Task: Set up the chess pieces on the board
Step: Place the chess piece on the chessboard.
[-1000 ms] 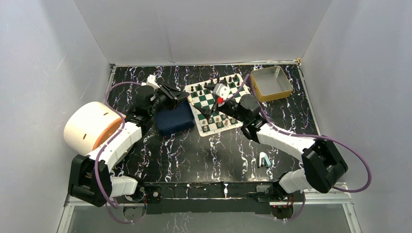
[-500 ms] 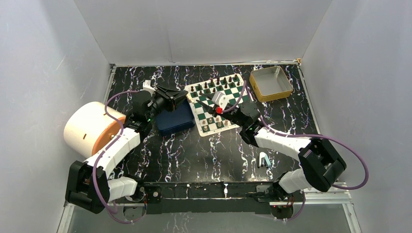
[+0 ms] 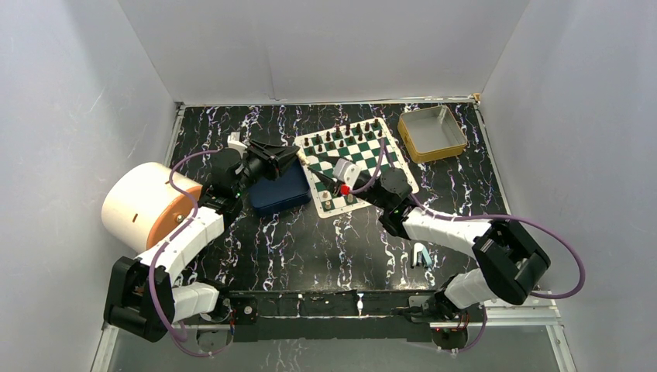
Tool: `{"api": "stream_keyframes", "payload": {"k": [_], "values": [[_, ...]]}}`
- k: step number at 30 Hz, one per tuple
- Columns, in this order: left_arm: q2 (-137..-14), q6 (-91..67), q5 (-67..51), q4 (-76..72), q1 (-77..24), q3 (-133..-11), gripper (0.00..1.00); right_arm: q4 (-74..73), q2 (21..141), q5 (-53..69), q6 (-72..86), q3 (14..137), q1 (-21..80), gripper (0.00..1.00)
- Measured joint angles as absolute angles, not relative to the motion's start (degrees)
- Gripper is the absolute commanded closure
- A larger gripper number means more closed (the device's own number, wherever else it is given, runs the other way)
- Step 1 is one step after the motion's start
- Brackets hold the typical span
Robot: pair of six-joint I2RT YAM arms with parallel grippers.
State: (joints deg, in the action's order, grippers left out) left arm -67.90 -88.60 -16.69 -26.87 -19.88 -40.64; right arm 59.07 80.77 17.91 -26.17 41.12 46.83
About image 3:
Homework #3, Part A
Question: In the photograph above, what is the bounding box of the gold tin box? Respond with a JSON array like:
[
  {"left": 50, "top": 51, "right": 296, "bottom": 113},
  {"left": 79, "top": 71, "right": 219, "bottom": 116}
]
[{"left": 397, "top": 105, "right": 468, "bottom": 164}]

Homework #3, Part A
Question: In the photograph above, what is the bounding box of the white orange cylindrical appliance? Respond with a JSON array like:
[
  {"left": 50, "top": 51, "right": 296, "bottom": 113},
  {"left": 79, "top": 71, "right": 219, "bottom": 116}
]
[{"left": 101, "top": 162, "right": 192, "bottom": 253}]

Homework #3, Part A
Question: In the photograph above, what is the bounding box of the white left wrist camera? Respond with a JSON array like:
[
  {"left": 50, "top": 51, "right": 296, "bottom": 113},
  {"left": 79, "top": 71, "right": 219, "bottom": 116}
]
[{"left": 227, "top": 132, "right": 247, "bottom": 155}]

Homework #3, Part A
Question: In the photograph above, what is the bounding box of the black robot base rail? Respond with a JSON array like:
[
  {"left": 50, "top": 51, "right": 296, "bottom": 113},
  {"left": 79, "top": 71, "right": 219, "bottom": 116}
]
[{"left": 179, "top": 290, "right": 489, "bottom": 355}]

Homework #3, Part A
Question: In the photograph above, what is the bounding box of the green white chess board mat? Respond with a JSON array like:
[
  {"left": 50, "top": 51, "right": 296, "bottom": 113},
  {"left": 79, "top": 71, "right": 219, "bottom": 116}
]
[{"left": 294, "top": 117, "right": 419, "bottom": 219}]

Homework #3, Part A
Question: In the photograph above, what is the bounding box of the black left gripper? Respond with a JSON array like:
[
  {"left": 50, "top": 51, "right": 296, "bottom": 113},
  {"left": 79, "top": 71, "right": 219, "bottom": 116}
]
[{"left": 232, "top": 141, "right": 301, "bottom": 198}]

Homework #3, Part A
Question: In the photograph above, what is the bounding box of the small white blue stapler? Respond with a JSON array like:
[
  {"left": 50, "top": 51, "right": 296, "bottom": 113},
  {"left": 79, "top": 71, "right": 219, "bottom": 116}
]
[{"left": 411, "top": 242, "right": 432, "bottom": 268}]

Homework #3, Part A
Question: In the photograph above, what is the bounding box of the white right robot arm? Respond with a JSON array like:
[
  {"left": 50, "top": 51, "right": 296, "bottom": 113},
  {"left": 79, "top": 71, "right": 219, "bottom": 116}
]
[{"left": 314, "top": 155, "right": 551, "bottom": 321}]

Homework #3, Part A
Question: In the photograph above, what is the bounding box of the dark blue tin box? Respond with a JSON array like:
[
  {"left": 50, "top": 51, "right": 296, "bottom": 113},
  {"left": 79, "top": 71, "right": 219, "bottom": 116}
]
[{"left": 249, "top": 161, "right": 312, "bottom": 217}]

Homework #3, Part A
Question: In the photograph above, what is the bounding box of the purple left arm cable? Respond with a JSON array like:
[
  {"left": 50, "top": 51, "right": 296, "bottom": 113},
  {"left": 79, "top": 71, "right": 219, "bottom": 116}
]
[{"left": 147, "top": 150, "right": 227, "bottom": 358}]

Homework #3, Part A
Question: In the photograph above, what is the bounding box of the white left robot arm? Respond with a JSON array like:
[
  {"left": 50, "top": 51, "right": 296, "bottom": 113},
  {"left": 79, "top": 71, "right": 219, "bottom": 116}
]
[{"left": 101, "top": 140, "right": 300, "bottom": 342}]

